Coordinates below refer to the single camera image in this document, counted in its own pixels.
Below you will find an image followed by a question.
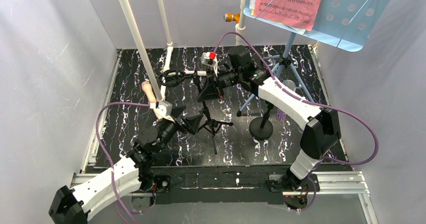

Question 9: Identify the blue music stand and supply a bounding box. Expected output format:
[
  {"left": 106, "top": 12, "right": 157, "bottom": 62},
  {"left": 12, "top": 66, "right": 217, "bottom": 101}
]
[{"left": 236, "top": 0, "right": 402, "bottom": 118}]

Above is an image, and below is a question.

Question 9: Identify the white PVC pipe frame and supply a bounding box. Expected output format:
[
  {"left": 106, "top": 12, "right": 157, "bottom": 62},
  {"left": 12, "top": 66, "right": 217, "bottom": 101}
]
[{"left": 112, "top": 0, "right": 249, "bottom": 103}]

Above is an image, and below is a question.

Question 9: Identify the orange knob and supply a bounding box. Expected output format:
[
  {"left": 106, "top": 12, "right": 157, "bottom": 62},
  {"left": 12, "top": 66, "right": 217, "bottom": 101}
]
[{"left": 224, "top": 12, "right": 240, "bottom": 23}]

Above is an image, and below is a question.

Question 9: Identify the purple glitter microphone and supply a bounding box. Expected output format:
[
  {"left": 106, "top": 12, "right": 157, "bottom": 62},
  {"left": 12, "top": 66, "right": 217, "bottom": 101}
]
[{"left": 275, "top": 79, "right": 297, "bottom": 123}]

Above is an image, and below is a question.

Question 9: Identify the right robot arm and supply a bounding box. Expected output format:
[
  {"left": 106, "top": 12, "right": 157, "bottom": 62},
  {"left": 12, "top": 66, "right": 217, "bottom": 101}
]
[{"left": 197, "top": 46, "right": 341, "bottom": 189}]

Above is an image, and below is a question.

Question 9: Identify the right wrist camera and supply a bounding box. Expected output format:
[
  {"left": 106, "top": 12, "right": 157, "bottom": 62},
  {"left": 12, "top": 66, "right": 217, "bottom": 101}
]
[{"left": 200, "top": 52, "right": 218, "bottom": 76}]

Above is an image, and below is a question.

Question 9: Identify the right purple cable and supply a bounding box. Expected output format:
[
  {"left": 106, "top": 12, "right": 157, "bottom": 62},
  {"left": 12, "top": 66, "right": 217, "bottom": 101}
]
[{"left": 212, "top": 32, "right": 379, "bottom": 211}]

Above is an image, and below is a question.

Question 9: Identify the pink microphone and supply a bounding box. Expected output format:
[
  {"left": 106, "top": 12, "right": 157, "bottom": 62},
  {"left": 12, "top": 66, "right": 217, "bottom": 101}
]
[{"left": 141, "top": 81, "right": 163, "bottom": 120}]

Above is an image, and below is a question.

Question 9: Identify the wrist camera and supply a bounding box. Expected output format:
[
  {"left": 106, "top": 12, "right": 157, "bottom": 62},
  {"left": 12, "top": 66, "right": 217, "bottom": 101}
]
[
  {"left": 200, "top": 52, "right": 218, "bottom": 76},
  {"left": 149, "top": 100, "right": 175, "bottom": 122}
]

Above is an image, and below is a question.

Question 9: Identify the black round-base microphone stand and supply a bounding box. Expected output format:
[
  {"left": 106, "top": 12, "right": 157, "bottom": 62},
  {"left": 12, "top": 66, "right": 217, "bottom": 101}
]
[{"left": 249, "top": 101, "right": 274, "bottom": 141}]

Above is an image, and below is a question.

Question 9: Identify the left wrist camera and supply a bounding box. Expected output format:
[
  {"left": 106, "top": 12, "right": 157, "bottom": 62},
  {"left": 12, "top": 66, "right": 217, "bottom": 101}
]
[{"left": 149, "top": 100, "right": 175, "bottom": 122}]

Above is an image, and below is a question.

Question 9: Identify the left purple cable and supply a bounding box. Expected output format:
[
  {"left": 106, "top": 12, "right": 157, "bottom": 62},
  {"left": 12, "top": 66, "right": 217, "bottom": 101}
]
[{"left": 95, "top": 102, "right": 157, "bottom": 224}]

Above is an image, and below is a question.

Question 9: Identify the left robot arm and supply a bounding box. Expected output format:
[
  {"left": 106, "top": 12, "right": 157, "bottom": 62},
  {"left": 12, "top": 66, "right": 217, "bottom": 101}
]
[{"left": 48, "top": 106, "right": 203, "bottom": 223}]

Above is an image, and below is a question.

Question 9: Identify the purple cable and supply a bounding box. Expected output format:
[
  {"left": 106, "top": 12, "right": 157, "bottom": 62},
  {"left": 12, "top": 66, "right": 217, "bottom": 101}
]
[
  {"left": 212, "top": 32, "right": 379, "bottom": 211},
  {"left": 95, "top": 102, "right": 157, "bottom": 224}
]

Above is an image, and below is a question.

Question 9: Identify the pink sheet music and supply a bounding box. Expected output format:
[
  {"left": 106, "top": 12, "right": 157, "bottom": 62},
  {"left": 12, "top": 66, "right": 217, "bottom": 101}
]
[{"left": 249, "top": 0, "right": 322, "bottom": 32}]

